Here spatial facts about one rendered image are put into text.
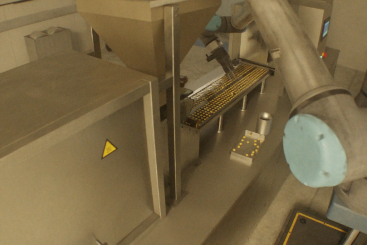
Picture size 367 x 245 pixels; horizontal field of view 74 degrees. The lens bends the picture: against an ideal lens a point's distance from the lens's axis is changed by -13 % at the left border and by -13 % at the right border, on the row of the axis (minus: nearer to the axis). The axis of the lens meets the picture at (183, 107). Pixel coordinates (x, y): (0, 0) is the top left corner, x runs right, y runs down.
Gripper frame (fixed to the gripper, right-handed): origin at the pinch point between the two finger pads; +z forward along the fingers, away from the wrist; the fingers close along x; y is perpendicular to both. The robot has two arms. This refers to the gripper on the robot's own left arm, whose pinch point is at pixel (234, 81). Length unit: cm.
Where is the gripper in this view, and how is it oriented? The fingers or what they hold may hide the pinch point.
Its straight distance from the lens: 156.9
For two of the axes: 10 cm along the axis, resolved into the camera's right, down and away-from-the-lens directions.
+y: 5.6, -3.9, -7.3
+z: 5.6, 8.3, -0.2
